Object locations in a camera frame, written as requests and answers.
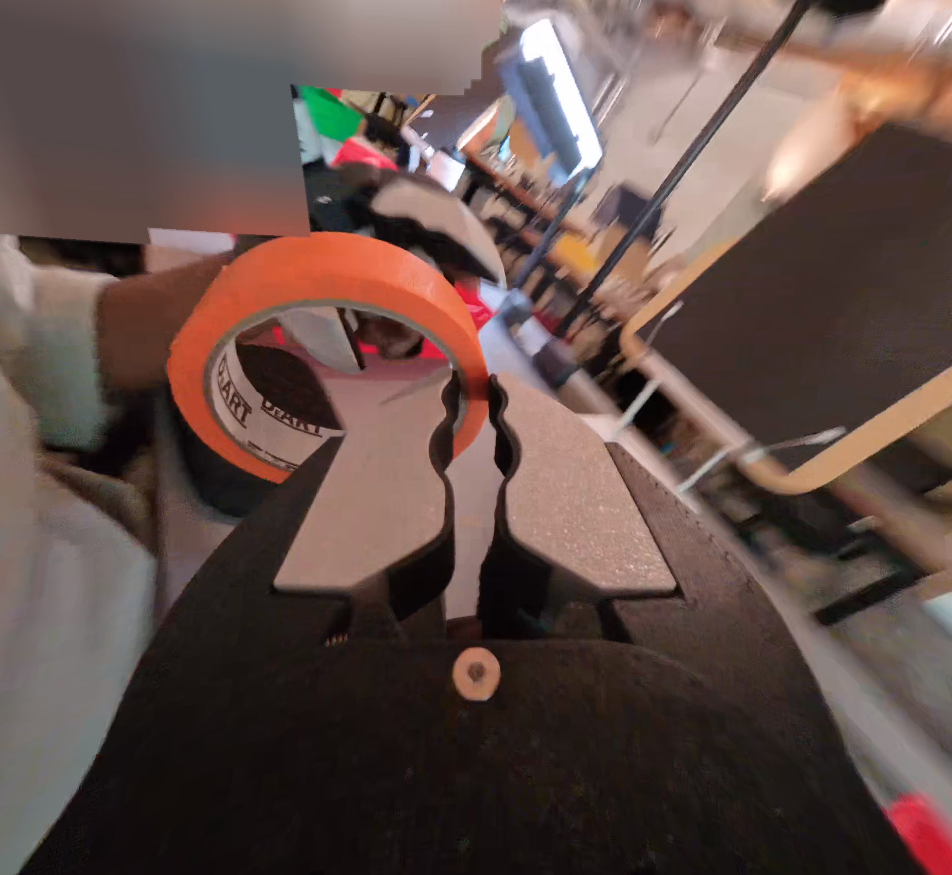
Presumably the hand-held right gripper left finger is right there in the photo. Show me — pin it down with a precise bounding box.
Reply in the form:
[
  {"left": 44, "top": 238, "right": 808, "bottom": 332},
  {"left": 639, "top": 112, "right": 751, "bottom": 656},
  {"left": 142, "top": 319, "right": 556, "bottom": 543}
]
[{"left": 271, "top": 369, "right": 458, "bottom": 619}]

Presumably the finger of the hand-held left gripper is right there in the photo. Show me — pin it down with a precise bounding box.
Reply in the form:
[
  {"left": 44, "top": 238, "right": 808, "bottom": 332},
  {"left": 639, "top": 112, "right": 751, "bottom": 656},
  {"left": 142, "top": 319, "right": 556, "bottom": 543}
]
[
  {"left": 279, "top": 306, "right": 367, "bottom": 375},
  {"left": 368, "top": 176, "right": 510, "bottom": 288}
]

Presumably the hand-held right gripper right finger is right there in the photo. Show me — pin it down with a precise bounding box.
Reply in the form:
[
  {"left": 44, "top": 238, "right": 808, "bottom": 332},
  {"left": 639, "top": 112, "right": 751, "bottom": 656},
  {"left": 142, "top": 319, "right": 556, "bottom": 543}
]
[{"left": 479, "top": 371, "right": 679, "bottom": 638}]

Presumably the orange masking tape roll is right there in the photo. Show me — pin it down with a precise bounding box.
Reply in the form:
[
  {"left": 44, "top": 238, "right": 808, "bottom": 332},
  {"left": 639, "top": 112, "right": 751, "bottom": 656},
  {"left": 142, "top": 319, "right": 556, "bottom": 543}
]
[{"left": 167, "top": 231, "right": 492, "bottom": 485}]

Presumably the person's left forearm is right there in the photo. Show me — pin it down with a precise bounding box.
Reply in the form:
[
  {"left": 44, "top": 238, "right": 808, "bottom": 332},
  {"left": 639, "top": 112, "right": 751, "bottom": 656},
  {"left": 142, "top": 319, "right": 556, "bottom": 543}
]
[{"left": 97, "top": 253, "right": 235, "bottom": 392}]

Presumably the person's left hand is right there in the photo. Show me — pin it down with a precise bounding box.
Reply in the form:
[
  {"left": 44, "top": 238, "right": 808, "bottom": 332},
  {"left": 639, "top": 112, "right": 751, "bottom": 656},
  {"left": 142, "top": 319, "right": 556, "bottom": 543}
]
[{"left": 363, "top": 314, "right": 427, "bottom": 363}]

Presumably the red plastic bin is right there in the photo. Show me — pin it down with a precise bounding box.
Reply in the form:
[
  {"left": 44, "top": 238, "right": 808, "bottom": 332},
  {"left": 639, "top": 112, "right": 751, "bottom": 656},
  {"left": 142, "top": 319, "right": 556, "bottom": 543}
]
[{"left": 331, "top": 138, "right": 399, "bottom": 173}]

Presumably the long wooden workbench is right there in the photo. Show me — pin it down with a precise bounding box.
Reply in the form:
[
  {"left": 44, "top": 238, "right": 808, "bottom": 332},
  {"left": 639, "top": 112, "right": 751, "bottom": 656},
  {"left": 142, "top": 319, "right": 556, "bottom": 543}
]
[{"left": 461, "top": 146, "right": 596, "bottom": 244}]

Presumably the green plastic bin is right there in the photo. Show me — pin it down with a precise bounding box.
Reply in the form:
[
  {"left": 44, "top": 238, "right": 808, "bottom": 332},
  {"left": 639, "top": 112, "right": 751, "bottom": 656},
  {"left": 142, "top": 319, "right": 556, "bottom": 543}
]
[{"left": 297, "top": 86, "right": 365, "bottom": 143}]

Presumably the yellow box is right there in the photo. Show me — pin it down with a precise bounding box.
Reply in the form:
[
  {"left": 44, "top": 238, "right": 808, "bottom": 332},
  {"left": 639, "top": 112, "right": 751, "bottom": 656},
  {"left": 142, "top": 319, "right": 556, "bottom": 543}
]
[{"left": 554, "top": 235, "right": 599, "bottom": 273}]

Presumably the large bright display screen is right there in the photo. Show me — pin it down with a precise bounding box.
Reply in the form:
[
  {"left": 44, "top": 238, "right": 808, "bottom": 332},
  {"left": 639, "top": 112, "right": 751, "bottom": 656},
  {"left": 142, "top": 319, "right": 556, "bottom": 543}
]
[{"left": 494, "top": 19, "right": 605, "bottom": 180}]

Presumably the black pole stand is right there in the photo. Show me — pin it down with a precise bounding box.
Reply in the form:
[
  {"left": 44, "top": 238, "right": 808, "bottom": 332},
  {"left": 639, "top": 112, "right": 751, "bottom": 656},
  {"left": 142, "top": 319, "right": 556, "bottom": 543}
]
[{"left": 513, "top": 0, "right": 890, "bottom": 370}]

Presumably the person's white shirt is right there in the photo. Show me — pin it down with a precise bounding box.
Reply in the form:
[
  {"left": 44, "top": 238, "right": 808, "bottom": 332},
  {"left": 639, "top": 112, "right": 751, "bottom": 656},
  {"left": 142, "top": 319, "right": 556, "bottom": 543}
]
[{"left": 0, "top": 235, "right": 161, "bottom": 872}]

